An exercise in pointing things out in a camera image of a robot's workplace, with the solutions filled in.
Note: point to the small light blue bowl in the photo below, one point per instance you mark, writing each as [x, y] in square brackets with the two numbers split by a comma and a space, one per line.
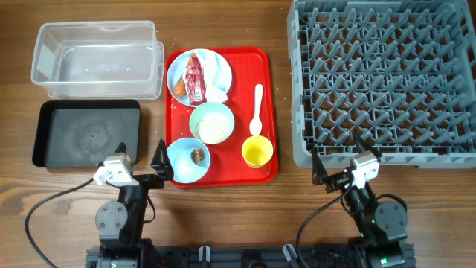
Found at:
[185, 171]

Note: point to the orange sweet potato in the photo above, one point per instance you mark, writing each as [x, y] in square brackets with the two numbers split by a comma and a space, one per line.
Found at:
[179, 89]

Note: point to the grey dishwasher rack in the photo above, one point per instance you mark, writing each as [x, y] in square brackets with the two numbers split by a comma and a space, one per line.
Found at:
[398, 74]

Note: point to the white tissue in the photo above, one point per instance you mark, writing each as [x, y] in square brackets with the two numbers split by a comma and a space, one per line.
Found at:
[213, 75]

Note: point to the red snack wrapper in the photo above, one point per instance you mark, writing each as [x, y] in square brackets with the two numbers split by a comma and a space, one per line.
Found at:
[195, 81]

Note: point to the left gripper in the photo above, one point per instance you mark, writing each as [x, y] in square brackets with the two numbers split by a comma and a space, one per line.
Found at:
[163, 172]

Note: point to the large light blue plate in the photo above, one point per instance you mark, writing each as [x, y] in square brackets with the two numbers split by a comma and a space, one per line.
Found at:
[177, 67]

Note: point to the green bowl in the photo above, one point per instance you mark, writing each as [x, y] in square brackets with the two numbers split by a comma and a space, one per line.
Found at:
[200, 111]

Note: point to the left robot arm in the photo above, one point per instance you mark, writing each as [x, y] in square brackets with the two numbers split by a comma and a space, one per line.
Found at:
[120, 223]

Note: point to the yellow plastic cup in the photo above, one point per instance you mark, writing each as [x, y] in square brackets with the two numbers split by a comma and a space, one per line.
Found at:
[257, 151]

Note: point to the clear plastic waste bin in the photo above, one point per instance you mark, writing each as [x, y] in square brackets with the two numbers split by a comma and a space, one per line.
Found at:
[99, 60]

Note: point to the black waste tray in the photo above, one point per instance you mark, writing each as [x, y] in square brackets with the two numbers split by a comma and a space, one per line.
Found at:
[83, 133]

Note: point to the white plastic spoon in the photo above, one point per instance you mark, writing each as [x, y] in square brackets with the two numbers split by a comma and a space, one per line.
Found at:
[255, 125]

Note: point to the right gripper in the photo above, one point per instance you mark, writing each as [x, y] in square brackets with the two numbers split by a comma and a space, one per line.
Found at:
[335, 183]

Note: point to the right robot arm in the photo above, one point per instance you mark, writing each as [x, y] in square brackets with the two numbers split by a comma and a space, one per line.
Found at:
[381, 220]

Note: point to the brown food lump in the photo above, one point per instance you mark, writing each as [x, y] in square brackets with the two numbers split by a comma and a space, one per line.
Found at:
[197, 156]

